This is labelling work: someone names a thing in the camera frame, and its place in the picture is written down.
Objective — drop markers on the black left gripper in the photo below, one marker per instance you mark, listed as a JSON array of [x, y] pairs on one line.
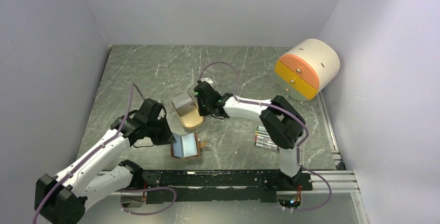
[[167, 137]]

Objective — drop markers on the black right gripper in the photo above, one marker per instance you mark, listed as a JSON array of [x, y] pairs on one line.
[[202, 111]]

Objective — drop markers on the beige oval tray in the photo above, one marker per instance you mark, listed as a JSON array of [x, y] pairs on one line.
[[191, 120]]

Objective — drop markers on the brown leather card holder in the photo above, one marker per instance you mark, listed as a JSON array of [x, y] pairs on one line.
[[187, 146]]

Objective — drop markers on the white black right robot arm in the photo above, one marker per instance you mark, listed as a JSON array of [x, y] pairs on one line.
[[285, 126]]

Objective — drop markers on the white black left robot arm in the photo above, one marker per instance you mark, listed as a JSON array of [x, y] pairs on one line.
[[66, 196]]

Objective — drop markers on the stack of credit cards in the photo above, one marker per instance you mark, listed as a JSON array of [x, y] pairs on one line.
[[183, 102]]

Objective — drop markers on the pack of coloured markers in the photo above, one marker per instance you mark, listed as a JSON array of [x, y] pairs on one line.
[[263, 140]]

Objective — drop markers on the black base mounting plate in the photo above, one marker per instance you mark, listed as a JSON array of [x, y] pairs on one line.
[[218, 185]]

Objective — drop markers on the round pastel drawer cabinet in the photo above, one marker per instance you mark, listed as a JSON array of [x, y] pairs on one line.
[[306, 69]]

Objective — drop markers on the aluminium frame rail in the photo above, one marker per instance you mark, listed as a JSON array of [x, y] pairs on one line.
[[332, 182]]

